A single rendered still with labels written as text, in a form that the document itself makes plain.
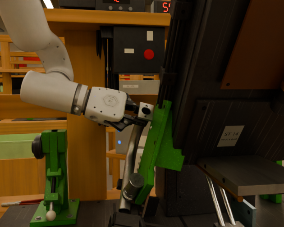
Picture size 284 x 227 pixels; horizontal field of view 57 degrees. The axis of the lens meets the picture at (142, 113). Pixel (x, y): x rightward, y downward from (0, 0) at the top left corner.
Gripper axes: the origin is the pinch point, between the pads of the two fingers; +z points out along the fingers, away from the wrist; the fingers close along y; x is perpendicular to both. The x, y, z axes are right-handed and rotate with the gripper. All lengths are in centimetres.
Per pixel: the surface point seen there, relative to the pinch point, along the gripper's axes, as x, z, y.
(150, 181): -2.2, 3.3, -20.1
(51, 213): 23.0, -17.0, -23.1
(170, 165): -2.4, 8.1, -14.8
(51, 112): 30.8, -28.3, 16.1
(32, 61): 468, -202, 485
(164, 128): -9.1, 3.7, -9.6
